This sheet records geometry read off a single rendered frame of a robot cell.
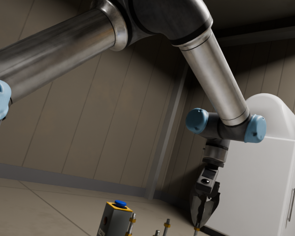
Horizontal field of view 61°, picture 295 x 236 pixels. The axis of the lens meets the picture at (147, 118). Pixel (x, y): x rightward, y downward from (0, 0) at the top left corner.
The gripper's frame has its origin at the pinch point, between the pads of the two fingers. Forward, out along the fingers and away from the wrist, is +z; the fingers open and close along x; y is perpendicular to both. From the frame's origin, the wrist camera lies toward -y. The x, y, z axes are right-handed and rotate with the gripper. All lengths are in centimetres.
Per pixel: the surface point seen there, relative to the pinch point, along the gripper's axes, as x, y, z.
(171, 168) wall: 74, 285, -12
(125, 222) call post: 21.8, -3.7, 6.9
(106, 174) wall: 126, 190, 15
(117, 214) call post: 24.1, -6.4, 4.7
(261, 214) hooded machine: -35, 146, 2
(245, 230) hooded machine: -27, 150, 18
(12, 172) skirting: 169, 97, 28
